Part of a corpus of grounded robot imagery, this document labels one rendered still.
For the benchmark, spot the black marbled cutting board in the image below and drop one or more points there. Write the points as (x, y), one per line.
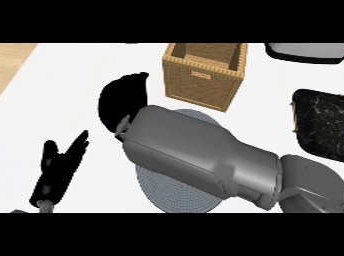
(326, 126)

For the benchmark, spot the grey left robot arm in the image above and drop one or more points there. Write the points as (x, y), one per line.
(42, 208)

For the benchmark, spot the white and black appliance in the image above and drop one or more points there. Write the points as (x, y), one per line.
(307, 52)

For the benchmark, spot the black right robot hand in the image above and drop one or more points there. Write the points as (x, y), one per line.
(119, 100)

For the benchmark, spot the tan wicker basket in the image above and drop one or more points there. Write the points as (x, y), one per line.
(203, 78)

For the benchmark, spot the round grey placemat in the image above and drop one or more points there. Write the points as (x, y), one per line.
(178, 195)

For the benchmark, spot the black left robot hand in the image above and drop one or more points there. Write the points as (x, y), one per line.
(56, 170)

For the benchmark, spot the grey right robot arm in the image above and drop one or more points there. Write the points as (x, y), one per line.
(203, 156)

